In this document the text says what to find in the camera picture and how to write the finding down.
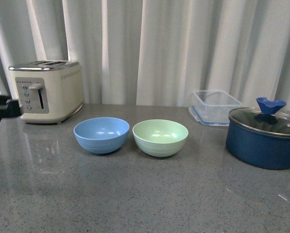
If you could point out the blue bowl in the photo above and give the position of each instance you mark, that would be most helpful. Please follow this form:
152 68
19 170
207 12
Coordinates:
102 135

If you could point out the green bowl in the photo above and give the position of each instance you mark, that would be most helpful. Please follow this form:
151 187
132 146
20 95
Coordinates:
160 137

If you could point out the cream four-slot toaster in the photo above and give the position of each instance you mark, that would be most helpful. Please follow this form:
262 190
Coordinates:
49 91

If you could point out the white curtain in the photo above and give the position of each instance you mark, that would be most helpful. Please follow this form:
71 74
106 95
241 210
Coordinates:
154 52

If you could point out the clear plastic food container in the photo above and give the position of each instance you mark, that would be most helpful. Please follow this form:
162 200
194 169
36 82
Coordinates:
212 107

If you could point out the glass lid with blue knob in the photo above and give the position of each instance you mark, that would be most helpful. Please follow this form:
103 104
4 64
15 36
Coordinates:
266 119

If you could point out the dark blue cooking pot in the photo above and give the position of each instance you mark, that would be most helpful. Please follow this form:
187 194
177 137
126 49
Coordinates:
258 149

